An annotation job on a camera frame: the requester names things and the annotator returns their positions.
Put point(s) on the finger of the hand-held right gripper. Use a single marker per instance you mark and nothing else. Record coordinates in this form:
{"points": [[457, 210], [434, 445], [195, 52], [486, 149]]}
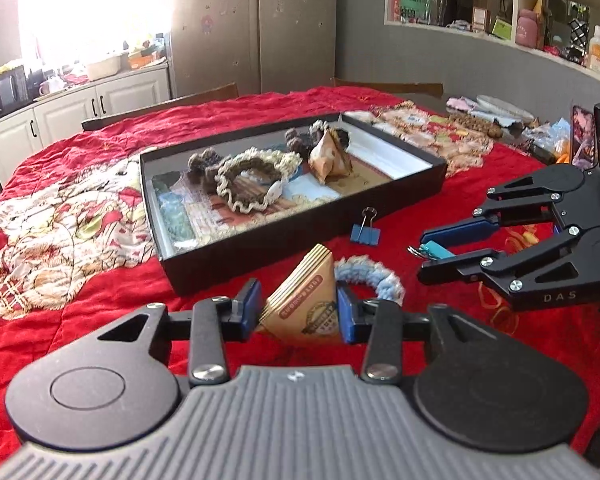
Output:
{"points": [[455, 270], [455, 230]]}

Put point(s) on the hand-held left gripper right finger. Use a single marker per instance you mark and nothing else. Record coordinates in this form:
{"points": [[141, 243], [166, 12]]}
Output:
{"points": [[345, 315]]}

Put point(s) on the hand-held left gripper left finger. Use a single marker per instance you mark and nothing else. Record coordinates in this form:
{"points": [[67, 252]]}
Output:
{"points": [[250, 300]]}

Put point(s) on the teal binder clip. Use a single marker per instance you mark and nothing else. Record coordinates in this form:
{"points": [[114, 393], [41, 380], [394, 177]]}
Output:
{"points": [[437, 250]]}

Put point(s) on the brown pyramid packet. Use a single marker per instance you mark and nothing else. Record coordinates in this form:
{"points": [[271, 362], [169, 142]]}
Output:
{"points": [[327, 160], [300, 305]]}

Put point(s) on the shallow black box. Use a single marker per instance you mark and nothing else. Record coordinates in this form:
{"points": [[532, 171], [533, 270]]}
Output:
{"points": [[260, 250]]}

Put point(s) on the light blue crochet scrunchie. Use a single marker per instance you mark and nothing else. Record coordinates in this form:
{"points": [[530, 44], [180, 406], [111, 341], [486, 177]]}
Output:
{"points": [[375, 272]]}

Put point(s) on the beige brown crochet scrunchie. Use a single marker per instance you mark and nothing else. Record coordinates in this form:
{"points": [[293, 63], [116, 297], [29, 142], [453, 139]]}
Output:
{"points": [[245, 170]]}

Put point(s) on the pink phone case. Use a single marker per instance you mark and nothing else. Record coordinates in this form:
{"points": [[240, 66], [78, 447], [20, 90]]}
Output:
{"points": [[582, 132]]}

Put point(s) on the clear plastic bags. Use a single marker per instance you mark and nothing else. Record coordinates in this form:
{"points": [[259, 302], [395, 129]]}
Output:
{"points": [[550, 135]]}

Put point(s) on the blue binder clip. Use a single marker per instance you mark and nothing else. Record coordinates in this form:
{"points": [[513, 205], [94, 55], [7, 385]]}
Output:
{"points": [[365, 232]]}

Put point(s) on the white folded cloth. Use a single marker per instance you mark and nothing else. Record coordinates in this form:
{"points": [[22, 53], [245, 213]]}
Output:
{"points": [[500, 105]]}

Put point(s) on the white plastic bottle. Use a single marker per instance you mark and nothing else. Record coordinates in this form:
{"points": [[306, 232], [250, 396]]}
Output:
{"points": [[596, 52]]}

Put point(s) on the dark brown scrunchie left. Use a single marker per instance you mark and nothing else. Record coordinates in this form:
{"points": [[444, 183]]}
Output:
{"points": [[202, 162]]}

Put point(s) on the brown plush hair clip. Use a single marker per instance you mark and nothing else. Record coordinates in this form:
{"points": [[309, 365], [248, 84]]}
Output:
{"points": [[300, 140]]}

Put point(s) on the small green box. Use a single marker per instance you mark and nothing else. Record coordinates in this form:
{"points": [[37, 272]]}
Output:
{"points": [[502, 27]]}

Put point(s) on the red printed blanket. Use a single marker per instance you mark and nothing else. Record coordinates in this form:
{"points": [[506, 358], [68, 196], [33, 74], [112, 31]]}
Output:
{"points": [[55, 185]]}

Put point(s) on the white kitchen cabinet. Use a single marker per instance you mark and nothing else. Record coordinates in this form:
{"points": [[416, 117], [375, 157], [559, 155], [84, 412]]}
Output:
{"points": [[80, 105]]}

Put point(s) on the orange plastic basin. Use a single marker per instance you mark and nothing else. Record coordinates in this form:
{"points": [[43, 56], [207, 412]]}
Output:
{"points": [[142, 60]]}

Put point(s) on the grey refrigerator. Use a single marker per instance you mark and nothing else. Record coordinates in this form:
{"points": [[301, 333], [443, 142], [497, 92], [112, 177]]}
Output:
{"points": [[230, 25]]}

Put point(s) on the cream plastic basin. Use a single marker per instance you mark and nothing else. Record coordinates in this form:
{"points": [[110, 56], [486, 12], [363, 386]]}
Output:
{"points": [[102, 66]]}

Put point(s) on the white cup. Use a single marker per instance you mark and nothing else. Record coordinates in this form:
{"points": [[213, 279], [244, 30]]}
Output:
{"points": [[47, 87]]}

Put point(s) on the black microwave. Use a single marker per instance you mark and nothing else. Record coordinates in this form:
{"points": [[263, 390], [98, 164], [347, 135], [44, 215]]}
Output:
{"points": [[2, 90]]}

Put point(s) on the yellow cloth on microwave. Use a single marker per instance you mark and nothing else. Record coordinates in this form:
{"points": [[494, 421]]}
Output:
{"points": [[0, 71]]}

